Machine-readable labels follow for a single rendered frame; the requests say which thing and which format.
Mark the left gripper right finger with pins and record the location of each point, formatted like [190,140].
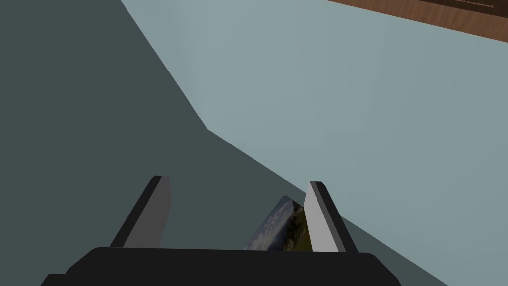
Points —
[322,222]

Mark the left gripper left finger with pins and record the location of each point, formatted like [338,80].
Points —
[147,216]

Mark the brown wooden furniture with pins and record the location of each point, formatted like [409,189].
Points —
[452,16]

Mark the landscape picture on wall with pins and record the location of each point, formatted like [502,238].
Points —
[282,229]

